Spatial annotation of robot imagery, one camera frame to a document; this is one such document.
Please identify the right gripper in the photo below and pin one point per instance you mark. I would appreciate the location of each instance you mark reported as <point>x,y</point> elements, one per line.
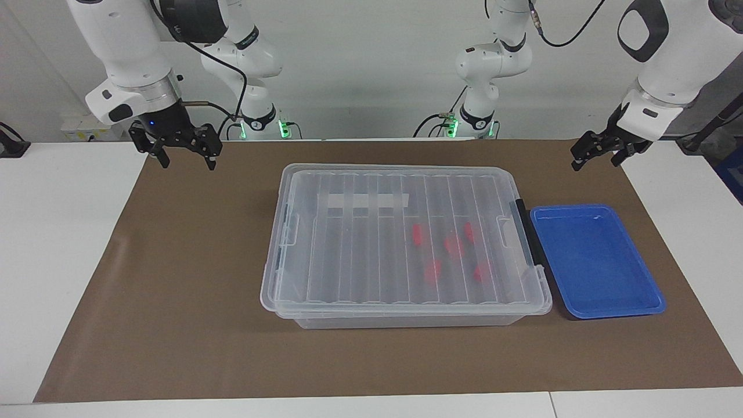
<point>168,123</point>

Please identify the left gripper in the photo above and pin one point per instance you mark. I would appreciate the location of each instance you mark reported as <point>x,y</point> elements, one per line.
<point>614,129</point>

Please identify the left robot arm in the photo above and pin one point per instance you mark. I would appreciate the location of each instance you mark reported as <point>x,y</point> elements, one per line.
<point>679,52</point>

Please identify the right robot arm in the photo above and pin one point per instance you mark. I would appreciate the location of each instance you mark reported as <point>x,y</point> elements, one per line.
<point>125,46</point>

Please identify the clear plastic storage box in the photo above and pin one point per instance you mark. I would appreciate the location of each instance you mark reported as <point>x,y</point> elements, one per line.
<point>406,320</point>
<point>371,249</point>

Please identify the white power strip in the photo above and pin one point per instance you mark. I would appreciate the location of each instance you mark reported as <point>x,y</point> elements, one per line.
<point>87,130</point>

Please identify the black stand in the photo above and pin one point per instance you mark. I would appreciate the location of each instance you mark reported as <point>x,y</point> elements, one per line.
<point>711,125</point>
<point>10,145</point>

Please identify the blue plastic tray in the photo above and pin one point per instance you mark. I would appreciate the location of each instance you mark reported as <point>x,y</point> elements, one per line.
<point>595,261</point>

